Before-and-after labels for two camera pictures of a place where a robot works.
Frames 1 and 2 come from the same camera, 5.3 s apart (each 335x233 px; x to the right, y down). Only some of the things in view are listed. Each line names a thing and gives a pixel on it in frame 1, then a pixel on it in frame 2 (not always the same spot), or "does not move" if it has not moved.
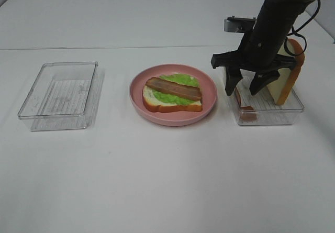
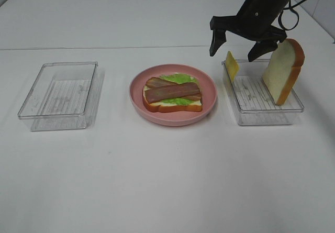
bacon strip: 246,113 to 155,81
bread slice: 278,90 does not move
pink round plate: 174,119 does not move
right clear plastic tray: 268,112 does not move
